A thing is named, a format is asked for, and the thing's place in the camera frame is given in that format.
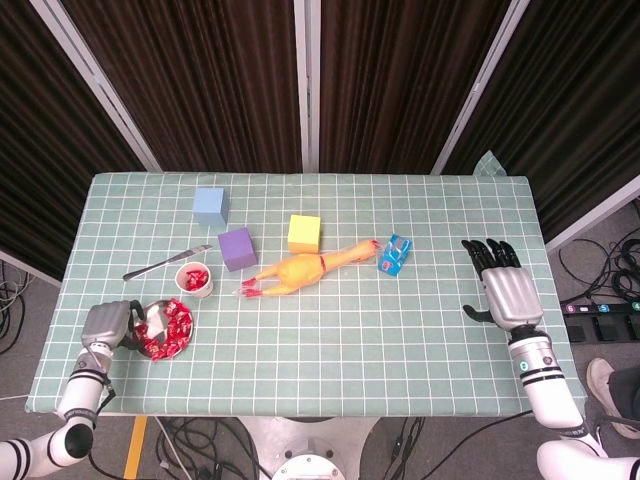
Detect round metal plate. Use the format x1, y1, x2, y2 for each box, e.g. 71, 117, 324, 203
132, 298, 195, 361

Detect yellow rubber chicken toy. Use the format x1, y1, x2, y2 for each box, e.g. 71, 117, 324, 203
234, 238, 384, 300

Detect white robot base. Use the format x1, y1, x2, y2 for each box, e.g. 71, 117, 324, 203
238, 416, 382, 480

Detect yellow foam cube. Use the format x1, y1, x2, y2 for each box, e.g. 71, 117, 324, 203
287, 214, 322, 255

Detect light blue foam cube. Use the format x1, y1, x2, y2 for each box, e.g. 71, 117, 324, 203
192, 186, 231, 227

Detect dark trouser leg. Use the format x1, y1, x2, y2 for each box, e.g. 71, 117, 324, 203
607, 366, 640, 432

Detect blue snack packet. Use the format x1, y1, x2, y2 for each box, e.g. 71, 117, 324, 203
377, 233, 414, 276

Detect metal butter knife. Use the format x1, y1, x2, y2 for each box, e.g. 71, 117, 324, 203
122, 244, 214, 283

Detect black floor cables tangle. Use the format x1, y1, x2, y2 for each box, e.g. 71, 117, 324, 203
557, 197, 640, 301
154, 416, 274, 480

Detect purple foam cube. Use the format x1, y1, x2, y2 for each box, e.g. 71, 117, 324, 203
217, 227, 259, 273

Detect white paper cup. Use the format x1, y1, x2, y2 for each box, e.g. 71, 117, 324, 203
174, 262, 215, 300

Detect black floor cable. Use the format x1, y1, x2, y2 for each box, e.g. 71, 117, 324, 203
380, 416, 427, 480

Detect grey floor cables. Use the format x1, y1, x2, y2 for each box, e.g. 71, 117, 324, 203
0, 259, 29, 356

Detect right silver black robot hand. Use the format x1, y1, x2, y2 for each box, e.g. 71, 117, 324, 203
460, 238, 545, 334

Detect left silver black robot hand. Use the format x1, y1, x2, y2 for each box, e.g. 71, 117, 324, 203
81, 299, 146, 351

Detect beige shoe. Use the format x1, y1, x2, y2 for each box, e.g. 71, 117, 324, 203
585, 357, 640, 441

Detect green checkered tablecloth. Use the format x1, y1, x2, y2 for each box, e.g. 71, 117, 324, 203
24, 150, 586, 418

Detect dark partition screen white frame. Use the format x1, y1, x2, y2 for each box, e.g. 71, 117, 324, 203
0, 0, 640, 286

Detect yellow floor tape strip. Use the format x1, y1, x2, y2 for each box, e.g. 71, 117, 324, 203
122, 416, 150, 480

